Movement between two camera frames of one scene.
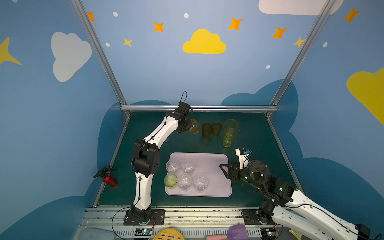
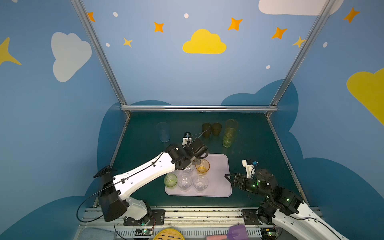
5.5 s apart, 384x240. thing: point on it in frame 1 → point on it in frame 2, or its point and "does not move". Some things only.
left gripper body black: (186, 125) → (198, 148)
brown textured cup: (216, 128) does not move
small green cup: (170, 181) does not move
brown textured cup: (206, 129) does not move
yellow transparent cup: (194, 128) → (203, 168)
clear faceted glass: (200, 184) does not move
